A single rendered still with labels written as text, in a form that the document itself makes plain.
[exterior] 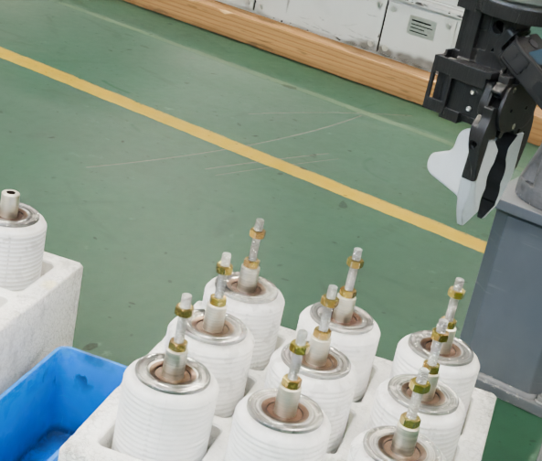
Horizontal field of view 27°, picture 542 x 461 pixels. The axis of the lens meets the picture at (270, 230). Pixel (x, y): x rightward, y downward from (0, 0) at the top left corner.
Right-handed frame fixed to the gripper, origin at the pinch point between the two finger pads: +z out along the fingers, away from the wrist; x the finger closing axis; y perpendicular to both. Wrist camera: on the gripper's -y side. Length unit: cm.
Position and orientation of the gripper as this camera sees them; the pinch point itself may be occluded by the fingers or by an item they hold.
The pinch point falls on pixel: (480, 210)
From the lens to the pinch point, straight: 112.9
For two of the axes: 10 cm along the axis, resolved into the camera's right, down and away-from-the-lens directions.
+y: -7.6, -3.8, 5.3
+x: -6.3, 1.8, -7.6
